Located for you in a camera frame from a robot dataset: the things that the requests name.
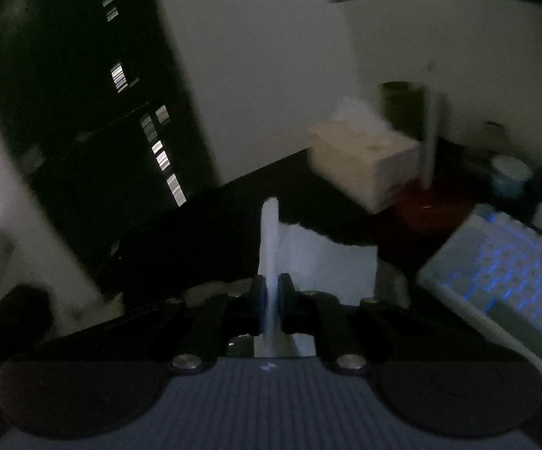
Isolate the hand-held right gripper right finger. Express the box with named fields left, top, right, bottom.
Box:
left=278, top=273, right=436, bottom=377

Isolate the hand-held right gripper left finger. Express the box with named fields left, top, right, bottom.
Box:
left=107, top=274, right=268, bottom=377

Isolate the white paper tissue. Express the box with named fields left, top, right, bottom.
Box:
left=255, top=197, right=379, bottom=358

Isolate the beige tissue box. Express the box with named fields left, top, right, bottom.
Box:
left=307, top=96, right=420, bottom=215

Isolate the red flat box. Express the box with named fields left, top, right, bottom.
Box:
left=378, top=182, right=477, bottom=247

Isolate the pale thin rod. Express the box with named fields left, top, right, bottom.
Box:
left=420, top=90, right=446, bottom=191

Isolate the dark green canister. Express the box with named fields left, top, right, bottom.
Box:
left=380, top=81, right=425, bottom=144

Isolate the white backlit keyboard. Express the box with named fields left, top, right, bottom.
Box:
left=416, top=203, right=542, bottom=408

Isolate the white blue cup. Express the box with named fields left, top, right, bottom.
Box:
left=490, top=156, right=533, bottom=198

